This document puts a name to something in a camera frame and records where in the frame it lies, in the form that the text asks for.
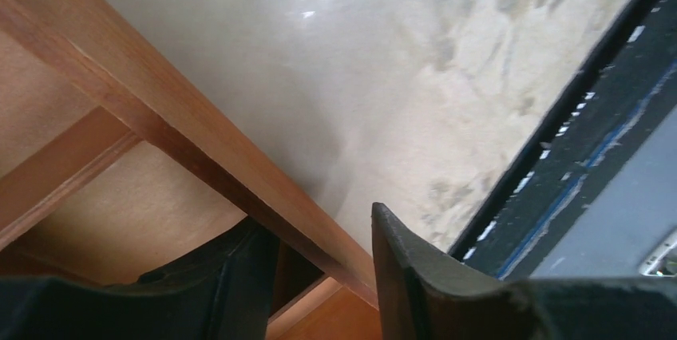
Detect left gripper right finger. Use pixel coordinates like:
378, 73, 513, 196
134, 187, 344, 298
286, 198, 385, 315
371, 203, 676, 339

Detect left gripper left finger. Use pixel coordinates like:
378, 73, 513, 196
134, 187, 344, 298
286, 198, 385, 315
1, 218, 279, 339

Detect orange compartment tray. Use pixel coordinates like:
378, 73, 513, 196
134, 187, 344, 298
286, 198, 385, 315
1, 0, 382, 339

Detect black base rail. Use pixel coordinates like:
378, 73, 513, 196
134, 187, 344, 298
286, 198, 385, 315
449, 0, 676, 279

